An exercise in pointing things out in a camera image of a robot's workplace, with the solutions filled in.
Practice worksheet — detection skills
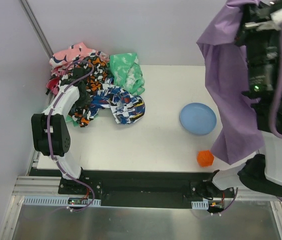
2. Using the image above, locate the purple shirt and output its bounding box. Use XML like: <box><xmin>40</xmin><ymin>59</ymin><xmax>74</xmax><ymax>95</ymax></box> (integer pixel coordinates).
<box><xmin>196</xmin><ymin>0</ymin><xmax>264</xmax><ymax>165</ymax></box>

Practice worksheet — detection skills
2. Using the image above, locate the orange black camouflage cloth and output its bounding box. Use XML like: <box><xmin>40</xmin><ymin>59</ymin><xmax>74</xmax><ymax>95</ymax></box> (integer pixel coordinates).
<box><xmin>58</xmin><ymin>56</ymin><xmax>113</xmax><ymax>128</ymax></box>

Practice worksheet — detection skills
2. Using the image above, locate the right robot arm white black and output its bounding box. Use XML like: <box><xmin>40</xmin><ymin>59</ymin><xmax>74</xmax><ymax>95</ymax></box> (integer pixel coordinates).
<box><xmin>197</xmin><ymin>0</ymin><xmax>282</xmax><ymax>198</ymax></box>

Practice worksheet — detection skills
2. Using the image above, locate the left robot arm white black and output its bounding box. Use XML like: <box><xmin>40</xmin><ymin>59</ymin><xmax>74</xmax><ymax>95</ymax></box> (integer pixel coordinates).
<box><xmin>31</xmin><ymin>70</ymin><xmax>93</xmax><ymax>181</ymax></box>

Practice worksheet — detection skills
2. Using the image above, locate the green white tie-dye cloth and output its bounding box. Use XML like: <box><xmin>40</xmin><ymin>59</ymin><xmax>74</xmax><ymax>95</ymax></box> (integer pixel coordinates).
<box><xmin>104</xmin><ymin>53</ymin><xmax>145</xmax><ymax>97</ymax></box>

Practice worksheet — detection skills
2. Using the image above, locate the blue white patterned cloth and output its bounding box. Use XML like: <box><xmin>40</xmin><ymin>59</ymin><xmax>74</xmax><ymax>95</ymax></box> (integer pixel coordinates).
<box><xmin>87</xmin><ymin>84</ymin><xmax>146</xmax><ymax>125</ymax></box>

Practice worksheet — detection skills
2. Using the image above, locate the pink patterned cloth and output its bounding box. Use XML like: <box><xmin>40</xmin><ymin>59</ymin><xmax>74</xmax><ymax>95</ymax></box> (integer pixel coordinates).
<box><xmin>46</xmin><ymin>42</ymin><xmax>110</xmax><ymax>96</ymax></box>

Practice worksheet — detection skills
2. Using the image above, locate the light blue plastic plate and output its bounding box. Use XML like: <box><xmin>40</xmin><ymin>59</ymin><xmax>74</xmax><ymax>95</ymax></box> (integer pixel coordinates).
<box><xmin>179</xmin><ymin>102</ymin><xmax>217</xmax><ymax>136</ymax></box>

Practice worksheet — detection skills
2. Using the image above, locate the orange cube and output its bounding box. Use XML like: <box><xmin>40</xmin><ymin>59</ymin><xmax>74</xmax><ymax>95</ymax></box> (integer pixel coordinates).
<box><xmin>196</xmin><ymin>150</ymin><xmax>215</xmax><ymax>168</ymax></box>

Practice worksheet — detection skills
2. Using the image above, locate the right white cable duct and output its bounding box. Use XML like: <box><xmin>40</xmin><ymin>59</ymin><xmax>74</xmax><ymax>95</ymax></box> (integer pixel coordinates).
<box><xmin>191</xmin><ymin>200</ymin><xmax>209</xmax><ymax>210</ymax></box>

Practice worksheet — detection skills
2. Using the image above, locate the white cable duct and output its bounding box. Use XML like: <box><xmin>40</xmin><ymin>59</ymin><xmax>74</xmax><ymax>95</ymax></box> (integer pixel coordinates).
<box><xmin>23</xmin><ymin>196</ymin><xmax>101</xmax><ymax>208</ymax></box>
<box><xmin>191</xmin><ymin>200</ymin><xmax>209</xmax><ymax>210</ymax></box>

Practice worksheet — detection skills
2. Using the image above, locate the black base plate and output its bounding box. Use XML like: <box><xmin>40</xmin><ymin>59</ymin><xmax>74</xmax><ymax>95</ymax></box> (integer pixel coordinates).
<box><xmin>28</xmin><ymin>167</ymin><xmax>234</xmax><ymax>209</ymax></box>

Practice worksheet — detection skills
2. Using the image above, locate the left aluminium frame post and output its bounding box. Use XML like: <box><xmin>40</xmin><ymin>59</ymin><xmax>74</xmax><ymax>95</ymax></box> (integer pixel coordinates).
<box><xmin>19</xmin><ymin>0</ymin><xmax>54</xmax><ymax>58</ymax></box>

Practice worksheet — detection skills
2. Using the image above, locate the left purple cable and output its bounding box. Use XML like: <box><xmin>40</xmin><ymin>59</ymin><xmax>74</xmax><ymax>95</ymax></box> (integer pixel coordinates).
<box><xmin>46</xmin><ymin>59</ymin><xmax>96</xmax><ymax>213</ymax></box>

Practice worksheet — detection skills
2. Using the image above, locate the left white cable duct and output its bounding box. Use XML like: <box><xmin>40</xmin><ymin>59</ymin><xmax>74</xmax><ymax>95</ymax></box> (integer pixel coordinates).
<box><xmin>23</xmin><ymin>196</ymin><xmax>101</xmax><ymax>208</ymax></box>

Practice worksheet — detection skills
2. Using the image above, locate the aluminium front rail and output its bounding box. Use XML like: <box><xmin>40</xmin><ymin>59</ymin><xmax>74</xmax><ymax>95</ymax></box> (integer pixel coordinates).
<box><xmin>12</xmin><ymin>176</ymin><xmax>61</xmax><ymax>196</ymax></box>

